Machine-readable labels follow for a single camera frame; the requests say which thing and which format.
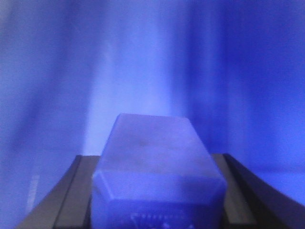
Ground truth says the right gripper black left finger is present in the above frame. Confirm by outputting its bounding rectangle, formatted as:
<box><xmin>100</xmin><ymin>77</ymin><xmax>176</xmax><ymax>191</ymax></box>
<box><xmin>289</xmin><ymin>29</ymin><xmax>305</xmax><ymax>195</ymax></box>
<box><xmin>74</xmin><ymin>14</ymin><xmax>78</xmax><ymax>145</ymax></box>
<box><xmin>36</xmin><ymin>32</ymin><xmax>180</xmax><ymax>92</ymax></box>
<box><xmin>16</xmin><ymin>155</ymin><xmax>100</xmax><ymax>229</ymax></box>

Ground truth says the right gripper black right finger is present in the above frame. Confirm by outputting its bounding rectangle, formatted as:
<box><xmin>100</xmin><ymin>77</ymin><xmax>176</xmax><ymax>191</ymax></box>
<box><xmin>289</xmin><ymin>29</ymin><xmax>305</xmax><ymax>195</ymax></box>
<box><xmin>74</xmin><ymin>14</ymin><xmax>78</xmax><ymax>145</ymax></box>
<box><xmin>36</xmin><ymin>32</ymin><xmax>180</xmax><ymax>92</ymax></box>
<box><xmin>211</xmin><ymin>154</ymin><xmax>305</xmax><ymax>229</ymax></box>

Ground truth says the blue bottle part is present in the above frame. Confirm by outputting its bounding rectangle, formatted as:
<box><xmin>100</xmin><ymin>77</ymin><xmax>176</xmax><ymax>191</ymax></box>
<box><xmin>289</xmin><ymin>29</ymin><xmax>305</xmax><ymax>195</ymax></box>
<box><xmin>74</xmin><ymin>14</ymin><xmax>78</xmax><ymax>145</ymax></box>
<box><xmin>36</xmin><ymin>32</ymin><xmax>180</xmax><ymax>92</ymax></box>
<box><xmin>91</xmin><ymin>114</ymin><xmax>227</xmax><ymax>229</ymax></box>

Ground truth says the large blue bin right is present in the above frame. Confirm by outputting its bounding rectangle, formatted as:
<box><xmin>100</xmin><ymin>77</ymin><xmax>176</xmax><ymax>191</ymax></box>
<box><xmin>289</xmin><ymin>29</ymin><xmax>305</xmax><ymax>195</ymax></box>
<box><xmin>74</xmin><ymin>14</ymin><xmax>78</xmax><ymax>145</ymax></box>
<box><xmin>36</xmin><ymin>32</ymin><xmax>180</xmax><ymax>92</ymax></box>
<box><xmin>0</xmin><ymin>0</ymin><xmax>305</xmax><ymax>229</ymax></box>

